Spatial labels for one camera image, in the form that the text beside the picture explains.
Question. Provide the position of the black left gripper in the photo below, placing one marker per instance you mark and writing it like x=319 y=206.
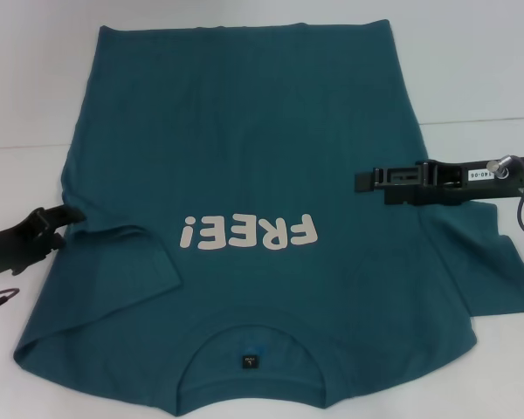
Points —
x=13 y=251

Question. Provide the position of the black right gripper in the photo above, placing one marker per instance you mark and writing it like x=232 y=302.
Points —
x=471 y=183

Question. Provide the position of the teal blue printed t-shirt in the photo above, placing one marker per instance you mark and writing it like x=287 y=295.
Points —
x=244 y=131

